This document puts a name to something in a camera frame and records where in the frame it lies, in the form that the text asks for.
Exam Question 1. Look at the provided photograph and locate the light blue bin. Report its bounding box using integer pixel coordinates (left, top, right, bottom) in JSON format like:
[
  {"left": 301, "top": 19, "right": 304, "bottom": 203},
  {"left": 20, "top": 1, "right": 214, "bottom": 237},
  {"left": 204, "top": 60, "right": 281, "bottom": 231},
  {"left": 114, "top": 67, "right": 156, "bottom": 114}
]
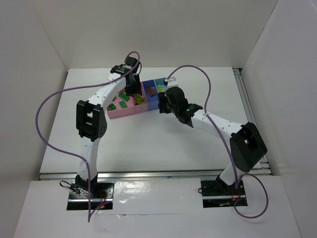
[{"left": 154, "top": 77, "right": 166, "bottom": 91}]

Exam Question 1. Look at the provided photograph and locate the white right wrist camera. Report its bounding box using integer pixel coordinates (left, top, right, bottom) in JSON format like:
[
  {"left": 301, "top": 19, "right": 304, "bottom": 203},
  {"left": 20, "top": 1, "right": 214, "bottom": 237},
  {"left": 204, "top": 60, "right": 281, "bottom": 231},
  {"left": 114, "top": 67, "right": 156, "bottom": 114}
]
[{"left": 164, "top": 77, "right": 178, "bottom": 90}]

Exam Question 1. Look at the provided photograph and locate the large pink bin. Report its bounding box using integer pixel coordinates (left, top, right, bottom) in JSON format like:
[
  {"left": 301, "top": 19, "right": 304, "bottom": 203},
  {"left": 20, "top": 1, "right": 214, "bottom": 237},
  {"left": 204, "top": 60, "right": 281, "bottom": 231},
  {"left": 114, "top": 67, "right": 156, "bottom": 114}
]
[{"left": 107, "top": 90, "right": 135, "bottom": 119}]

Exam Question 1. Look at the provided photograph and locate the purple cable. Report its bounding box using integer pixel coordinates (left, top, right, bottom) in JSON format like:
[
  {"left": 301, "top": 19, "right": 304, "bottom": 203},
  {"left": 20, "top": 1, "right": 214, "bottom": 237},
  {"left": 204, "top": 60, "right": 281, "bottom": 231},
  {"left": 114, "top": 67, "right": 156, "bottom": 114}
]
[
  {"left": 35, "top": 51, "right": 141, "bottom": 223},
  {"left": 165, "top": 65, "right": 270, "bottom": 219}
]

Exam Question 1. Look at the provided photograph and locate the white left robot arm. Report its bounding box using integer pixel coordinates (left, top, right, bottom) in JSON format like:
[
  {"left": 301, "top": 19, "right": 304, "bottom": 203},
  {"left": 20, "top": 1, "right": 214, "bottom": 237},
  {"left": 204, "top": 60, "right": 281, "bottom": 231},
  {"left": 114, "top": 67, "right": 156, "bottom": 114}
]
[{"left": 75, "top": 56, "right": 141, "bottom": 195}]

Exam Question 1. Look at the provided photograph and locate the yellow-green lego brick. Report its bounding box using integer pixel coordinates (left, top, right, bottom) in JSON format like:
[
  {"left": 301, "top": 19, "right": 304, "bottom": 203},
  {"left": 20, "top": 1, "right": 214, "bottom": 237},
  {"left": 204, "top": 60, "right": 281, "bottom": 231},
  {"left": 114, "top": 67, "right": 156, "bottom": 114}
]
[{"left": 134, "top": 95, "right": 146, "bottom": 105}]

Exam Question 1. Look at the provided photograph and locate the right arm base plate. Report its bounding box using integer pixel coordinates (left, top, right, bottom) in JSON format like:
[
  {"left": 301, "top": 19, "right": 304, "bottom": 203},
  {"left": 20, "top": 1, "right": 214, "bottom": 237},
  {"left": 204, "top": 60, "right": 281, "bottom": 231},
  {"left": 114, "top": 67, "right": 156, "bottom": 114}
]
[{"left": 198, "top": 180, "right": 248, "bottom": 208}]

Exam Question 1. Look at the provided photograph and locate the pale green long lego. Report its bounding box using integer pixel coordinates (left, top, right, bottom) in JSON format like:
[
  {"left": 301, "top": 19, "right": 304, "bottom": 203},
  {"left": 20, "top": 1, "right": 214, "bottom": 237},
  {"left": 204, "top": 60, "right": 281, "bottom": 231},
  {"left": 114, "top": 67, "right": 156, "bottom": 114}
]
[{"left": 157, "top": 84, "right": 165, "bottom": 93}]

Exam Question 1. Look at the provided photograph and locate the aluminium side rail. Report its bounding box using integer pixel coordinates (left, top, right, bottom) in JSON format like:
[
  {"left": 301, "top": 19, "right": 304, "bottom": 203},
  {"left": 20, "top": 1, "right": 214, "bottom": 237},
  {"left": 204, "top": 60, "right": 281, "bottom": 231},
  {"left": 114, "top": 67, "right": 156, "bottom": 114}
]
[{"left": 232, "top": 68, "right": 272, "bottom": 176}]

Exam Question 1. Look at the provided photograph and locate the dark green lego brick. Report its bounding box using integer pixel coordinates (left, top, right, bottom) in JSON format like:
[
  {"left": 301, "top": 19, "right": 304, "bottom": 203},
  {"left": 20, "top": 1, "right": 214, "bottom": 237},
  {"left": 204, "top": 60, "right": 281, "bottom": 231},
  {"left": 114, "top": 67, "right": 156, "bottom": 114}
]
[{"left": 119, "top": 101, "right": 127, "bottom": 108}]

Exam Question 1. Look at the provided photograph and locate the orange lego plate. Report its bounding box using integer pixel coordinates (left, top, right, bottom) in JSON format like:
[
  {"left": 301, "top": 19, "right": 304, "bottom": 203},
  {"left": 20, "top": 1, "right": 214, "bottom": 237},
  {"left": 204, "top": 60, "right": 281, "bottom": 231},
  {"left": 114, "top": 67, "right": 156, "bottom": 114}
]
[{"left": 147, "top": 87, "right": 155, "bottom": 97}]

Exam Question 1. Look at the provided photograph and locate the purple-blue bin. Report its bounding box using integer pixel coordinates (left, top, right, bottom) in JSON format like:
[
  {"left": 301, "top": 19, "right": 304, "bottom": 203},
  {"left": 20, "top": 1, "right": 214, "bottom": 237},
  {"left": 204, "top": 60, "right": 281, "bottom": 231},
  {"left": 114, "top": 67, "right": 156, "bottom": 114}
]
[{"left": 141, "top": 79, "right": 160, "bottom": 111}]

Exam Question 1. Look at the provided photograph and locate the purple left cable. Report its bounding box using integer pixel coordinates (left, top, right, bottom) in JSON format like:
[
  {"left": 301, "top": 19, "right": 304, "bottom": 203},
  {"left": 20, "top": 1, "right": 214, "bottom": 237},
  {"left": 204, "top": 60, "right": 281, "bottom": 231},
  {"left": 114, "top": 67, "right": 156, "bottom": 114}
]
[{"left": 35, "top": 51, "right": 141, "bottom": 223}]

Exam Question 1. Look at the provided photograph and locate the small pink bin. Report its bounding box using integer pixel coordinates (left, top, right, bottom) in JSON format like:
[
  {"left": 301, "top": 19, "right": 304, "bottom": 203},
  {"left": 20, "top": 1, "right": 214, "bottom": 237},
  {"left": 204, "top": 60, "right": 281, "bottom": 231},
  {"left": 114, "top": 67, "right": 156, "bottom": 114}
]
[{"left": 133, "top": 85, "right": 148, "bottom": 114}]

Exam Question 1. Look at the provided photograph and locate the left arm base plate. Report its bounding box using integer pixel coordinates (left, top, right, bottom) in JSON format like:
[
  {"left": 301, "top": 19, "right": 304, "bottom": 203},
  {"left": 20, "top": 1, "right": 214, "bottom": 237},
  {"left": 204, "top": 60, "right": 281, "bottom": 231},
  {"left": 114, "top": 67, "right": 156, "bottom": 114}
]
[{"left": 59, "top": 180, "right": 114, "bottom": 211}]

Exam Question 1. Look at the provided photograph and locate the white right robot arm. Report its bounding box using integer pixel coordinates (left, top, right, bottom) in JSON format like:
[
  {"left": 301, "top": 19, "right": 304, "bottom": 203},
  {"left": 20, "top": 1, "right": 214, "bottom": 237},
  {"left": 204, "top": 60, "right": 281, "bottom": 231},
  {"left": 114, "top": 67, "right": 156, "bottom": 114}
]
[{"left": 158, "top": 87, "right": 267, "bottom": 190}]

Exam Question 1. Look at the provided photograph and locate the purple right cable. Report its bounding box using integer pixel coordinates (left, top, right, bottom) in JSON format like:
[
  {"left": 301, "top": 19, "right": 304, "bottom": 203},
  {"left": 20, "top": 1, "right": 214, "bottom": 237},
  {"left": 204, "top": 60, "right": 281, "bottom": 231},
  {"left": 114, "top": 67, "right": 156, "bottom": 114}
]
[{"left": 165, "top": 65, "right": 270, "bottom": 219}]

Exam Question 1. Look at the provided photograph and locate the aluminium front rail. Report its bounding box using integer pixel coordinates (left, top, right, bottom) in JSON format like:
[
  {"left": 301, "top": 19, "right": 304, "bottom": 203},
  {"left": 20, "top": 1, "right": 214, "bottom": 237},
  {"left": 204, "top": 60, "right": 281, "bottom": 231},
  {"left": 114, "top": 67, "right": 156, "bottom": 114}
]
[{"left": 38, "top": 169, "right": 273, "bottom": 180}]

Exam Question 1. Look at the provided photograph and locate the dark green double lego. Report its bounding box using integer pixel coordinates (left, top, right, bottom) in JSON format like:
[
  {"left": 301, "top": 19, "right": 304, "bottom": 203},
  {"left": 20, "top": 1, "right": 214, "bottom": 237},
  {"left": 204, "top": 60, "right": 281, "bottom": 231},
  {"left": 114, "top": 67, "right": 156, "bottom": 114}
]
[{"left": 119, "top": 93, "right": 130, "bottom": 101}]

